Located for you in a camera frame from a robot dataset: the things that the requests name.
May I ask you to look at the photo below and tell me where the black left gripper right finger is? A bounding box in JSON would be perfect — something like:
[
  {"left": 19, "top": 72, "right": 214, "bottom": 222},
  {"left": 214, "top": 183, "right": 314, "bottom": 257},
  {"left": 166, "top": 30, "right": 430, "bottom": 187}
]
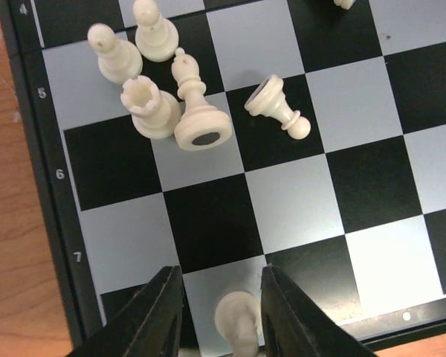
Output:
[{"left": 261, "top": 265, "right": 375, "bottom": 356}]

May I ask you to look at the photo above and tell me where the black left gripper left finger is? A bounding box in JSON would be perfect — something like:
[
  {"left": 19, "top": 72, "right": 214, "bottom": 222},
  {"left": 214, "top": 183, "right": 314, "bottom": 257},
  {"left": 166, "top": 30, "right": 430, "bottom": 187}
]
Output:
[{"left": 72, "top": 266, "right": 183, "bottom": 356}]

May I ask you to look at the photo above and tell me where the white knight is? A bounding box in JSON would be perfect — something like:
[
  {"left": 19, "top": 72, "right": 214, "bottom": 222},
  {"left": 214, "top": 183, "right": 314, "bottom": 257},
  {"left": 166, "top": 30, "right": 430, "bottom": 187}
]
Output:
[{"left": 214, "top": 292, "right": 262, "bottom": 356}]

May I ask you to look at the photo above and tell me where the black and grey chessboard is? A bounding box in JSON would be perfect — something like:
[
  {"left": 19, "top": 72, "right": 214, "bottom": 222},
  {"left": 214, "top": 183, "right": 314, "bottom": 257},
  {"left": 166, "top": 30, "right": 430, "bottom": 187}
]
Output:
[{"left": 0, "top": 1, "right": 446, "bottom": 356}]

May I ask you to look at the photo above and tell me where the white pawn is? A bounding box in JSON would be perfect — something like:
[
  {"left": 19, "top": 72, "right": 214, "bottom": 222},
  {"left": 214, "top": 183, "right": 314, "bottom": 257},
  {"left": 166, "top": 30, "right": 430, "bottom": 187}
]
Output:
[
  {"left": 244, "top": 74, "right": 311, "bottom": 140},
  {"left": 87, "top": 23, "right": 143, "bottom": 84}
]

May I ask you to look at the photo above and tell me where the white chess piece lying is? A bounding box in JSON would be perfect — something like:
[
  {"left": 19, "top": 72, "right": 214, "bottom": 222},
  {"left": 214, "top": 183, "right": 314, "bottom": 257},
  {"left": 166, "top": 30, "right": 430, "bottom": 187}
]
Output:
[{"left": 132, "top": 0, "right": 179, "bottom": 62}]

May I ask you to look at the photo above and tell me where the white bishop lying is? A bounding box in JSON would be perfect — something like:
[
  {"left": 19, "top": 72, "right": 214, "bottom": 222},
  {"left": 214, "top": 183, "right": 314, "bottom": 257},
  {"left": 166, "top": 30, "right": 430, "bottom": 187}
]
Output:
[{"left": 171, "top": 48, "right": 233, "bottom": 151}]

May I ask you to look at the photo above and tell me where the white rook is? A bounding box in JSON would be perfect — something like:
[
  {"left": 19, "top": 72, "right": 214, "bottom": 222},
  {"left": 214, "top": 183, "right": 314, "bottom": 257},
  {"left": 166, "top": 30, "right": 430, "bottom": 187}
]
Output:
[{"left": 120, "top": 75, "right": 181, "bottom": 140}]

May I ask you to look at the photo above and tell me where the white pawn lying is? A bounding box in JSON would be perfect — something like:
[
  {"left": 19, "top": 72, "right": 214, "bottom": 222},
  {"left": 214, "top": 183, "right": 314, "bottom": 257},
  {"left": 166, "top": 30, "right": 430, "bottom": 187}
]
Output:
[{"left": 244, "top": 74, "right": 311, "bottom": 140}]

